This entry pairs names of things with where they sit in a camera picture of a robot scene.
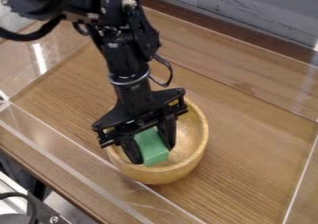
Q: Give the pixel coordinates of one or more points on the green rectangular block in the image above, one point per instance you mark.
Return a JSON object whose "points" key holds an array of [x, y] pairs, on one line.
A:
{"points": [[152, 147]]}

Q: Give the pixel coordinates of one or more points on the black metal mount plate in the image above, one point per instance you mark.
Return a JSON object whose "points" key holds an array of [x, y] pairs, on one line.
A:
{"points": [[41, 213]]}

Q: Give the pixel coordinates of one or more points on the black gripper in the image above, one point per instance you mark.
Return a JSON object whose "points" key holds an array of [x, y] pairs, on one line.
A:
{"points": [[141, 109]]}

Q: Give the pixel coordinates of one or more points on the brown wooden bowl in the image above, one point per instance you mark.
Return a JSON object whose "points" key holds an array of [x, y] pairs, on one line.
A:
{"points": [[182, 159]]}

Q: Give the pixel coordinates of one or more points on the clear acrylic tray wall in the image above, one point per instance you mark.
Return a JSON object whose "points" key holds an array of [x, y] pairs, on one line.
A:
{"points": [[253, 82]]}

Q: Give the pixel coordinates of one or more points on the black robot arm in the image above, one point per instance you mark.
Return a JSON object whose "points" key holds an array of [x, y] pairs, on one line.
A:
{"points": [[115, 23]]}

